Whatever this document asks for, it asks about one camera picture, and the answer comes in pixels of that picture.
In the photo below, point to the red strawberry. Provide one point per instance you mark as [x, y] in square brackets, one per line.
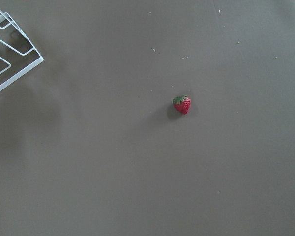
[182, 104]

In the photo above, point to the white wire cup rack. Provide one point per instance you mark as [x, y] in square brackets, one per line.
[18, 55]

